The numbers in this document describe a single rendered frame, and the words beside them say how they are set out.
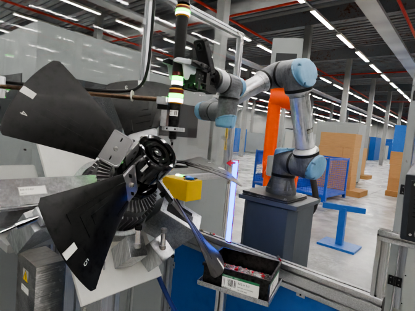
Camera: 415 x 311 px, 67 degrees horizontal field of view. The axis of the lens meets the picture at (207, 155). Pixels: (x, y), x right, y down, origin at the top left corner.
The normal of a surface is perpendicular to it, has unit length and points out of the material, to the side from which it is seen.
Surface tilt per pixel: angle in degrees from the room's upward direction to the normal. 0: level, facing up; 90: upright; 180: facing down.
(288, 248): 90
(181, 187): 90
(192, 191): 90
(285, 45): 90
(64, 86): 74
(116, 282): 50
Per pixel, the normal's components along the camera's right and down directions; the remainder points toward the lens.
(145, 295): 0.76, 0.11
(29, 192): 0.64, -0.55
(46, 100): 0.49, -0.09
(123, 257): -0.69, -0.12
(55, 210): 0.85, -0.15
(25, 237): -0.50, 0.23
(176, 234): -0.12, 0.62
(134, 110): -0.04, -0.56
